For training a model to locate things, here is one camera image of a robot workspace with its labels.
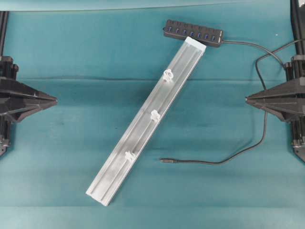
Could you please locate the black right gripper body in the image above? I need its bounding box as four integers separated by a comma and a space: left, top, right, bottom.
285, 55, 305, 119

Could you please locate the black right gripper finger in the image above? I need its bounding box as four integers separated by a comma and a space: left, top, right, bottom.
245, 80, 305, 102
246, 101, 298, 122

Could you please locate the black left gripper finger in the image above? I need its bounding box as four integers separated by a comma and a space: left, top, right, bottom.
0, 78, 57, 101
7, 100, 57, 123

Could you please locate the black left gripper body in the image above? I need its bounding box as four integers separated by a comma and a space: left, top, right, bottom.
0, 56, 19, 123

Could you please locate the black USB cable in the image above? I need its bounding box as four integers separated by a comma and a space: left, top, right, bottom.
160, 39, 303, 166

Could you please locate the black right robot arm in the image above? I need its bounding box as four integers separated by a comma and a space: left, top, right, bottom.
246, 55, 305, 160

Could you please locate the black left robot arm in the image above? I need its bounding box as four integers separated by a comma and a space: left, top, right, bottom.
0, 56, 57, 155

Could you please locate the black USB hub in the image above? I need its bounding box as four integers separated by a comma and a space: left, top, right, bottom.
163, 20, 224, 47

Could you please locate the black frame post right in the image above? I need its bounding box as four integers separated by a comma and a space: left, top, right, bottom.
290, 0, 305, 54

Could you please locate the black frame post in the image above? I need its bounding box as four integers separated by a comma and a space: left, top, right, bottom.
290, 0, 305, 54
0, 11, 9, 56

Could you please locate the black frame post left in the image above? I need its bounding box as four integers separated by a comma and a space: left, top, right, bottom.
0, 11, 9, 56

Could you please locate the aluminium rail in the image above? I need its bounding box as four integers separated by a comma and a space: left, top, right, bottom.
86, 37, 206, 206

